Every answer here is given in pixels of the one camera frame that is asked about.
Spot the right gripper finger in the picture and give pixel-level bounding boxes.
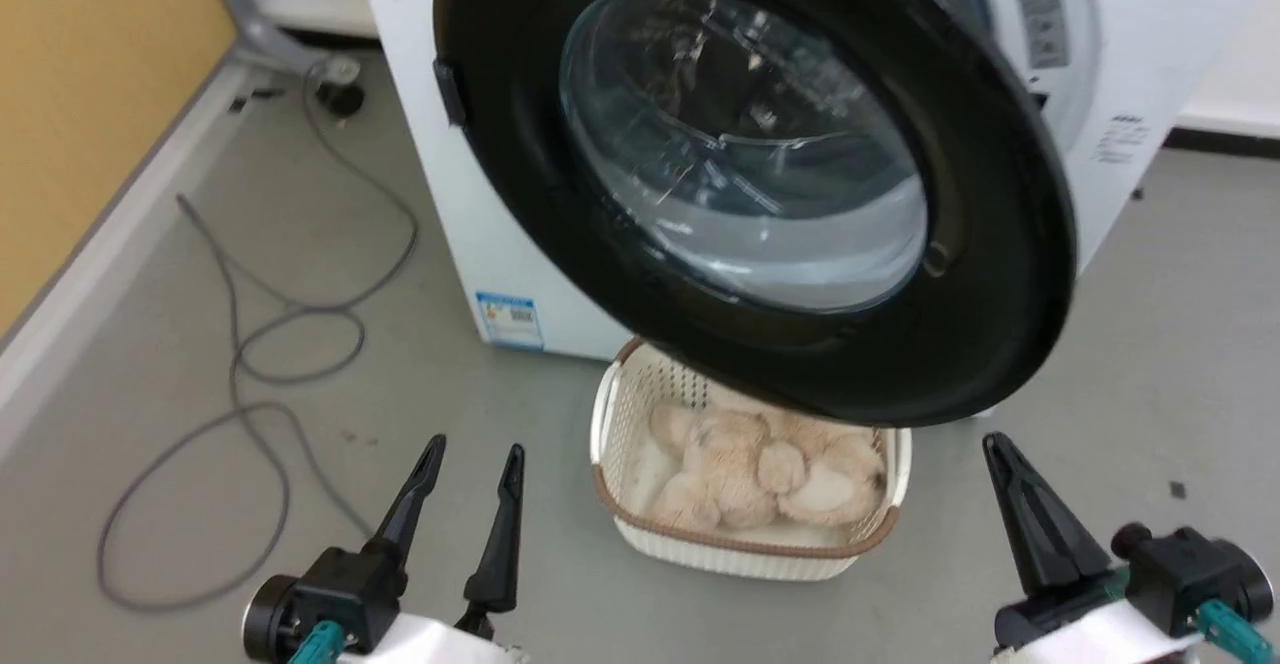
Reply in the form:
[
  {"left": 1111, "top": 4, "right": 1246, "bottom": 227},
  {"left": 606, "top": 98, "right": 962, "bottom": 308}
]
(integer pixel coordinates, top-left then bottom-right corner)
[{"left": 982, "top": 431, "right": 1114, "bottom": 597}]

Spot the round floor drain fitting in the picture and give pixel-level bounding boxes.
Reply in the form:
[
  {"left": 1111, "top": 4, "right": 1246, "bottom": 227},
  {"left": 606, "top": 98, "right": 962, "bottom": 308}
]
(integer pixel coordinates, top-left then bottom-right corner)
[{"left": 316, "top": 54, "right": 367, "bottom": 120}]

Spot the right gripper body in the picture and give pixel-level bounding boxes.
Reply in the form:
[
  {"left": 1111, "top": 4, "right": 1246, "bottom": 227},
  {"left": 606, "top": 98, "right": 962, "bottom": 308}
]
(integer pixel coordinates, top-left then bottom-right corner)
[{"left": 992, "top": 521, "right": 1276, "bottom": 664}]

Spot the black round glass washer door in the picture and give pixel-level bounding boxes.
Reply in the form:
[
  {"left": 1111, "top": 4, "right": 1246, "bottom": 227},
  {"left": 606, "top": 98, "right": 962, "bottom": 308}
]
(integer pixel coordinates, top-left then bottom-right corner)
[{"left": 432, "top": 0, "right": 1079, "bottom": 428}]

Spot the beige plush teddy bear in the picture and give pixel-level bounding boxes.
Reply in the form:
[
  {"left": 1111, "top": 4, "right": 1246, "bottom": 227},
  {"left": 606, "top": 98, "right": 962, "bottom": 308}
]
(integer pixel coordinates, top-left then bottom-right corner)
[{"left": 648, "top": 384, "right": 889, "bottom": 533}]

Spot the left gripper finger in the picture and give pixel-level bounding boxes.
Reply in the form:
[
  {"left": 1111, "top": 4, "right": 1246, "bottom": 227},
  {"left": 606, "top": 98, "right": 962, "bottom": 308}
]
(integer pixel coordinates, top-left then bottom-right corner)
[
  {"left": 372, "top": 433, "right": 448, "bottom": 571},
  {"left": 455, "top": 443, "right": 526, "bottom": 637}
]

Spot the blue energy label sticker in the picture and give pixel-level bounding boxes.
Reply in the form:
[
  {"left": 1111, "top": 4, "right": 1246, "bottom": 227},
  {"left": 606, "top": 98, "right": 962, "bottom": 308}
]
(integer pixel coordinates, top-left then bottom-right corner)
[{"left": 475, "top": 291, "right": 546, "bottom": 351}]

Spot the grey cable on floor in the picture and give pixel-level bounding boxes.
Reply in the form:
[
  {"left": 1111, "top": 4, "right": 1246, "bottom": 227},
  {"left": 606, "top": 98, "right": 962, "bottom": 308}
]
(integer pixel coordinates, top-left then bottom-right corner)
[{"left": 97, "top": 64, "right": 419, "bottom": 613}]

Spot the grey drain pipe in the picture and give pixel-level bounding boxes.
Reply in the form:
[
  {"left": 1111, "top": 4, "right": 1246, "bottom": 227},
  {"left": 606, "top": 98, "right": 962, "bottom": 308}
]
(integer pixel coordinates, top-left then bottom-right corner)
[{"left": 198, "top": 0, "right": 336, "bottom": 77}]

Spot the white front-load washing machine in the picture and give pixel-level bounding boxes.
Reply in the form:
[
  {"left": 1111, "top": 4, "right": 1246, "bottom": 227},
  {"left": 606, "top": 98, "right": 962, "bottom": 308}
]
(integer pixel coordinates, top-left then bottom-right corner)
[{"left": 350, "top": 0, "right": 1280, "bottom": 420}]

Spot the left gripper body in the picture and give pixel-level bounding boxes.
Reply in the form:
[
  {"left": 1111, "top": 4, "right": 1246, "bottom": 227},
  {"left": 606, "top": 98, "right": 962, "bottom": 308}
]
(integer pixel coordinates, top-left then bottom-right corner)
[{"left": 243, "top": 541, "right": 529, "bottom": 664}]

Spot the white laundry basket brown rim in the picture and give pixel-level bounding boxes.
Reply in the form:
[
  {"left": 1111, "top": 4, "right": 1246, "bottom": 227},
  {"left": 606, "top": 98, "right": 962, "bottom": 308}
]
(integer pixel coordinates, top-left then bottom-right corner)
[{"left": 589, "top": 337, "right": 913, "bottom": 583}]

